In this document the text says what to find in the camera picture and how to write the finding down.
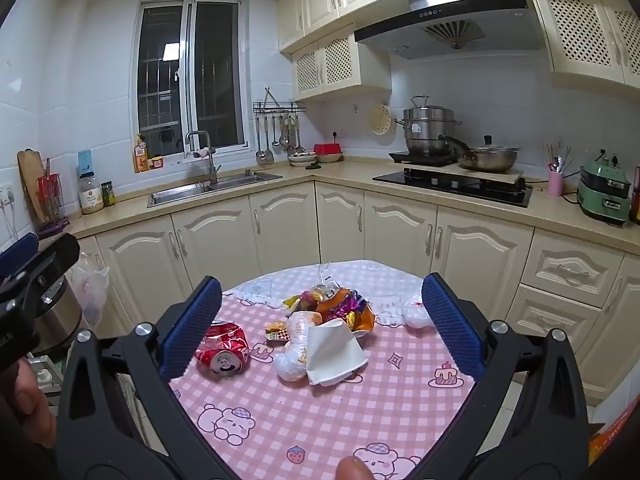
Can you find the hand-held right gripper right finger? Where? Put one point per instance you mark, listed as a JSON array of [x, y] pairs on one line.
[[452, 325]]

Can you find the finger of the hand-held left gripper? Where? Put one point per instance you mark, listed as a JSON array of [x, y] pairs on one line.
[[55, 259], [17, 255]]

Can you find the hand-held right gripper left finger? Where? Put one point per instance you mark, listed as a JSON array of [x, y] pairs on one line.
[[192, 330]]

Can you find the orange peel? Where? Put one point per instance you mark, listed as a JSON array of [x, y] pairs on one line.
[[332, 306]]

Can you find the person's left hand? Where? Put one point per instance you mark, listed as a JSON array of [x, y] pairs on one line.
[[30, 405]]

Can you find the person's right hand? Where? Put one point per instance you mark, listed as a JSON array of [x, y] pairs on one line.
[[355, 470]]

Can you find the crushed red soda can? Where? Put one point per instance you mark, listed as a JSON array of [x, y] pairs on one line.
[[222, 347]]

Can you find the white crumpled plastic bag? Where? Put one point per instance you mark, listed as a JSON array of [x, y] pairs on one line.
[[417, 312]]

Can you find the silver rice cooker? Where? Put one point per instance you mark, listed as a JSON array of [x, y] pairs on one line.
[[60, 320]]

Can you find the hanging translucent plastic bag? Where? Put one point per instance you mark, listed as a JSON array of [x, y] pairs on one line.
[[92, 290]]

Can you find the red knife rack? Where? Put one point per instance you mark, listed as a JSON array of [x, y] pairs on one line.
[[50, 195]]

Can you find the glass jar with white lid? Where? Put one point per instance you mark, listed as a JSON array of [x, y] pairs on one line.
[[91, 195]]

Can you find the wooden cutting board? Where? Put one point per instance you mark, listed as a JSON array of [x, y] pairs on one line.
[[29, 180]]

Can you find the small dark bottle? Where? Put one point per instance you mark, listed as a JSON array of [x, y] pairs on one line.
[[108, 195]]

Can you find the small yellow sauce packet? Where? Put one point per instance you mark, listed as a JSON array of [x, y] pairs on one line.
[[277, 331]]

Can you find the orange foil snack wrapper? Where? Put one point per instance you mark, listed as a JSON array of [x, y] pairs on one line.
[[364, 322]]

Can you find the blue label card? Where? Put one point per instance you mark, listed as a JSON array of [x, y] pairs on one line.
[[85, 162]]

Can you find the white printed plastic wrapper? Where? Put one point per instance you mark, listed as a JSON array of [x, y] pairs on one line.
[[292, 355]]

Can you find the pile of colourful candy wrappers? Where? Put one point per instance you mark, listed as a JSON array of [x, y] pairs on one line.
[[312, 300]]

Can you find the crumpled white paper cup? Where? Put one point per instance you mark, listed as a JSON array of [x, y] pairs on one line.
[[332, 355]]

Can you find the yellow dish soap bottle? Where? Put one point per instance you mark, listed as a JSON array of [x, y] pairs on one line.
[[141, 157]]

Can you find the black glass gas hob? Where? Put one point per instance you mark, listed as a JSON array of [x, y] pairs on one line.
[[450, 191]]

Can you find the stainless steel sink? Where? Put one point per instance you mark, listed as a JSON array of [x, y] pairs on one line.
[[180, 195]]

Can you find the pink checkered tablecloth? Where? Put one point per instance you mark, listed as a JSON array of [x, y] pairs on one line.
[[300, 420]]

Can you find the cream lower kitchen cabinets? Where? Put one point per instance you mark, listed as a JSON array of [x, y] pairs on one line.
[[300, 230]]

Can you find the steel kitchen faucet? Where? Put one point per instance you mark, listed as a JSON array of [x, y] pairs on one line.
[[216, 170]]

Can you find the steel frying pan with lid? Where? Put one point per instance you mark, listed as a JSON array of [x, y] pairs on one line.
[[492, 158]]

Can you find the pink utensil cup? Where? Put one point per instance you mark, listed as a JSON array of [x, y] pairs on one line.
[[555, 184]]

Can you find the green electric cooker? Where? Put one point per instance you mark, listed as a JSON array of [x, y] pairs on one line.
[[602, 200]]

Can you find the stainless steel steamer pot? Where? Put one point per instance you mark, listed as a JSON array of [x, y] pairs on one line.
[[430, 130]]

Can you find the bundle of chopsticks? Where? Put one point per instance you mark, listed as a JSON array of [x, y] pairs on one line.
[[557, 157]]

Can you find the stack of white bowls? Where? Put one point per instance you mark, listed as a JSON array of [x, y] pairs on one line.
[[302, 159]]

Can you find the red food container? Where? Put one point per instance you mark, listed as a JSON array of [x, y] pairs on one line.
[[327, 150]]

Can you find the cream round colander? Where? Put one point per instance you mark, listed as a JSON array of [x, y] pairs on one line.
[[380, 120]]

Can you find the sliding glass window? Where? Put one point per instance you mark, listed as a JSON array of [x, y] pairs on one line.
[[212, 75]]

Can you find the black range hood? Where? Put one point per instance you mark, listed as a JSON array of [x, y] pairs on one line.
[[450, 35]]

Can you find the black wall utensil rack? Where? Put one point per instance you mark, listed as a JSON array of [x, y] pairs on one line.
[[280, 106]]

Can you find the cream lattice door wall cabinet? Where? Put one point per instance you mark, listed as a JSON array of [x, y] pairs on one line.
[[340, 62], [580, 30]]

